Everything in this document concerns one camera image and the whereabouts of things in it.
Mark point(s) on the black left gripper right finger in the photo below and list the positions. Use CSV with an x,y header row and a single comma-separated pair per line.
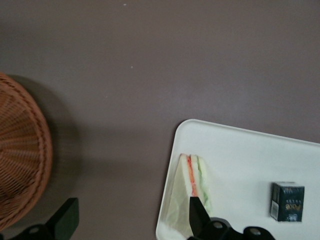
x,y
200,222

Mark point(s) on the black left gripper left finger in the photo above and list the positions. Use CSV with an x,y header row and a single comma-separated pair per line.
x,y
62,220

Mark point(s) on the beige plastic tray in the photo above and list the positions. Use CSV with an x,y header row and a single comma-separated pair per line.
x,y
245,162

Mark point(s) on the triangle sandwich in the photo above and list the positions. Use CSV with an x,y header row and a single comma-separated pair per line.
x,y
185,190

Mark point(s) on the small black card box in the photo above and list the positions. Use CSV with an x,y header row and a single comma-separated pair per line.
x,y
287,202

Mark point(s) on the round brown wicker basket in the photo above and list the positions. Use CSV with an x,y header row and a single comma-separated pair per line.
x,y
20,150

